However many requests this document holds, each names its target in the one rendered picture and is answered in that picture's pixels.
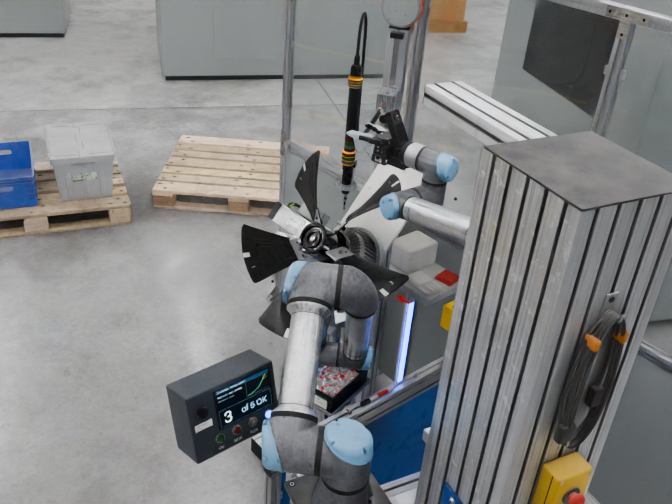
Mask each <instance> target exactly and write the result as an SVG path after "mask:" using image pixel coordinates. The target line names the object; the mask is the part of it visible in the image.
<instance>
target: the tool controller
mask: <svg viewBox="0 0 672 504"><path fill-rule="evenodd" d="M166 390H167V395H168V400H169V406H170V411H171V416H172V421H173V426H174V431H175V436H176V441H177V446H178V448H179V449H180V450H181V451H182V452H184V453H185V454H186V455H187V456H188V457H190V458H191V459H192V460H193V461H194V462H196V463H197V464H200V463H202V462H204V461H206V460H208V459H210V458H212V457H214V456H215V455H217V454H219V453H221V452H223V451H225V450H227V449H229V448H231V447H233V446H235V445H237V444H239V443H241V442H243V441H245V440H246V439H248V438H250V437H252V436H254V435H256V434H258V433H260V432H262V424H263V421H264V420H265V419H266V418H265V417H264V413H265V411H266V410H267V409H271V410H272V411H273V410H274V409H275V408H276V407H278V400H277V393H276V386H275V379H274V372H273V365H272V361H271V360H269V359H267V358H266V357H264V356H262V355H260V354H258V353H256V352H255V351H253V350H251V349H248V350H246V351H244V352H241V353H239V354H237V355H234V356H232V357H230V358H227V359H225V360H223V361H220V362H218V363H216V364H213V365H211V366H209V367H207V368H204V369H202V370H200V371H197V372H195V373H193V374H190V375H188V376H186V377H183V378H181V379H179V380H177V381H174V382H172V383H170V384H167V385H166ZM234 404H235V406H236V412H237V418H238V421H236V422H234V423H232V424H230V425H228V426H226V427H224V428H222V429H221V424H220V418H219V413H218V412H219V411H221V410H223V409H226V408H228V407H230V406H232V405H234ZM251 417H256V418H257V424H256V425H255V426H253V427H251V426H249V424H248V422H249V419H250V418H251ZM235 425H240V426H241V428H242V429H241V432H240V433H239V434H238V435H234V434H233V433H232V429H233V427H234V426H235ZM219 433H223V434H224V435H225V440H224V441H223V442H222V443H217V442H216V440H215V439H216V436H217V435H218V434H219Z"/></svg>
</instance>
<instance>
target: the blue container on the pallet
mask: <svg viewBox="0 0 672 504"><path fill-rule="evenodd" d="M1 150H11V153H10V154H1V153H0V210H3V209H13V208H22V207H32V206H37V205H38V197H37V187H36V178H35V168H34V162H33V155H32V148H31V141H30V140H23V141H8V142H0V151H1Z"/></svg>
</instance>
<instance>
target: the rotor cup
mask: <svg viewBox="0 0 672 504"><path fill-rule="evenodd" d="M327 228H328V227H327ZM327 228H326V226H324V225H323V224H321V223H318V222H313V223H310V224H308V225H307V226H306V227H304V229H303V230H302V231H301V233H300V235H299V239H298V245H299V248H300V250H301V251H302V252H303V253H304V254H306V255H309V256H311V257H313V259H314V260H316V261H319V262H322V263H329V264H333V263H332V262H331V261H329V260H328V259H326V258H325V257H324V256H325V255H327V254H326V251H328V249H326V248H324V246H327V247H328V248H330V249H329V250H332V249H336V248H340V247H345V248H347V249H348V248H349V243H348V239H347V237H346V236H345V235H344V234H343V233H342V232H340V231H339V232H338V233H337V234H336V235H334V234H335V233H336V231H337V230H336V231H334V232H333V233H332V231H333V230H331V229H330V230H331V231H330V230H328V229H329V228H328V229H327ZM312 235H314V236H315V239H314V240H313V241H310V237H311V236H312Z"/></svg>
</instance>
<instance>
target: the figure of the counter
mask: <svg viewBox="0 0 672 504"><path fill-rule="evenodd" d="M218 413H219V418H220V424H221V429H222V428H224V427H226V426H228V425H230V424H232V423H234V422H236V421H238V418H237V412H236V406H235V404H234V405H232V406H230V407H228V408H226V409H223V410H221V411H219V412H218Z"/></svg>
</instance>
